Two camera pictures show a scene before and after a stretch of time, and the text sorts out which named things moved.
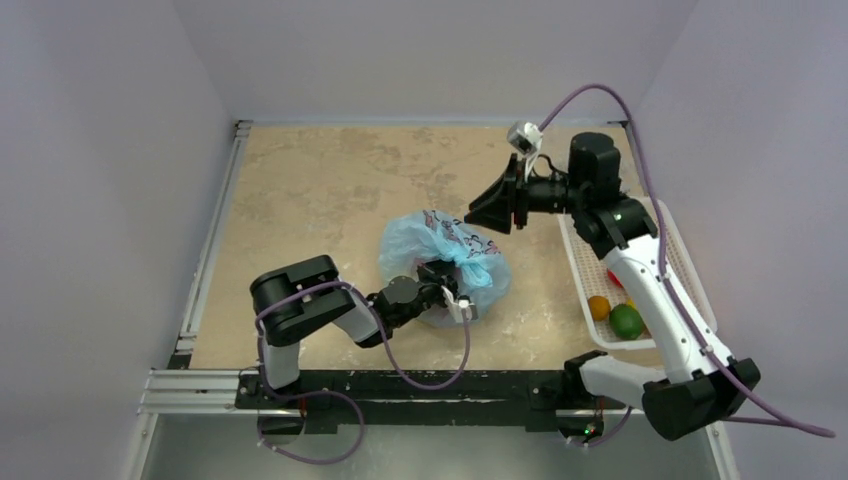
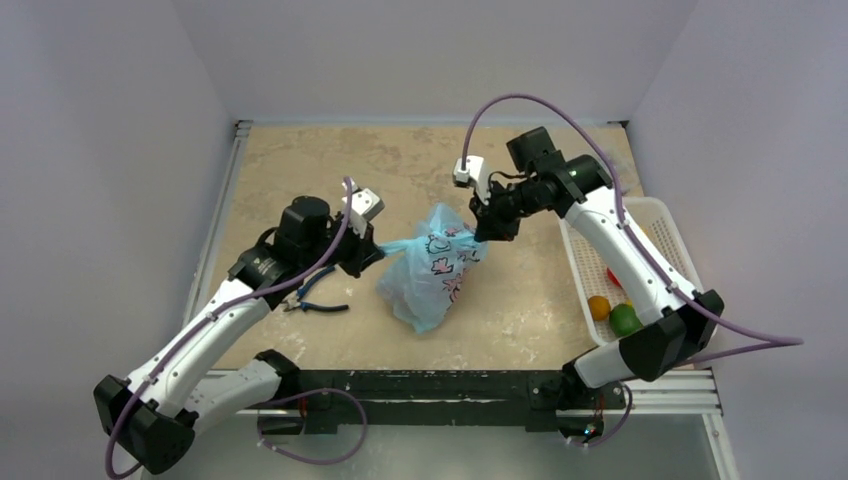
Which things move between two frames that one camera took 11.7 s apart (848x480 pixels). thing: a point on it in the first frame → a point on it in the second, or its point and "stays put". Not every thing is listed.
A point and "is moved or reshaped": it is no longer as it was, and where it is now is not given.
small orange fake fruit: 599,307 stays put
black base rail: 540,399 stays put
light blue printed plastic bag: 447,253 is moved or reshaped
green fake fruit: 626,322 stays put
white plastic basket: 591,278 stays put
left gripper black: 439,272 → 364,251
